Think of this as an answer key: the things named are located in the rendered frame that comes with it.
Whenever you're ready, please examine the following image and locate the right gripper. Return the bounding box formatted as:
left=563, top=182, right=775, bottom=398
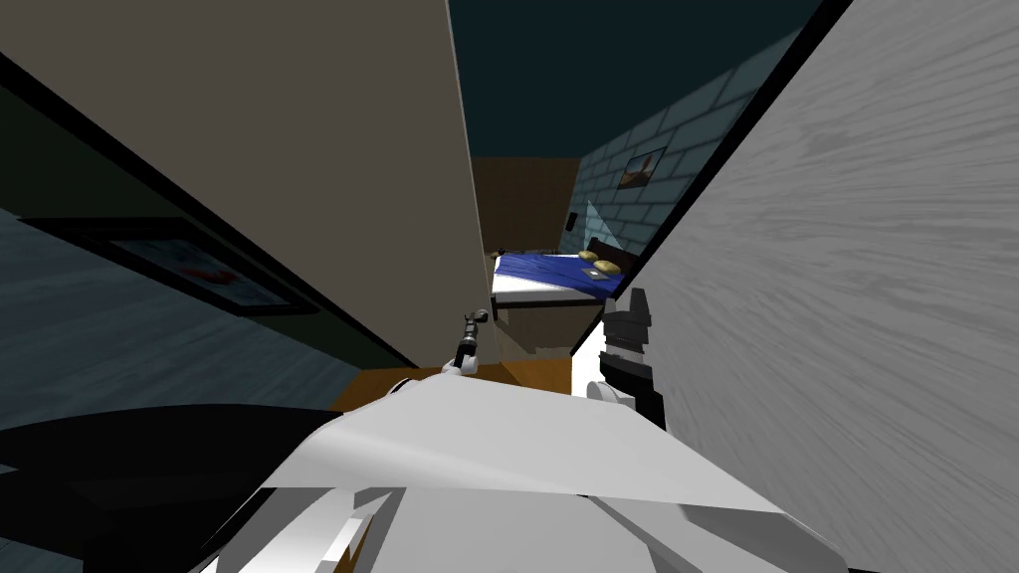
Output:
left=601, top=286, right=654, bottom=357

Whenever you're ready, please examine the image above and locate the bed with blue cover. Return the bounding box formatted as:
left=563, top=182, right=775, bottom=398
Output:
left=489, top=237, right=641, bottom=356

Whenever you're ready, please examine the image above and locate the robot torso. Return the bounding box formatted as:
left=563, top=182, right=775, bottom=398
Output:
left=189, top=372, right=852, bottom=573

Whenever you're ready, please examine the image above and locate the dark framed orange picture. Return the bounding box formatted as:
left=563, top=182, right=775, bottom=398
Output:
left=616, top=146, right=670, bottom=192

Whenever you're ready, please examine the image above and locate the beige door leaf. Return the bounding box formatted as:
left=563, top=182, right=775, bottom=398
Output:
left=0, top=0, right=498, bottom=370

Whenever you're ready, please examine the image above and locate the black framed pale picture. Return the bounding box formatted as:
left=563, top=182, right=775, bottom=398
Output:
left=14, top=216, right=321, bottom=320

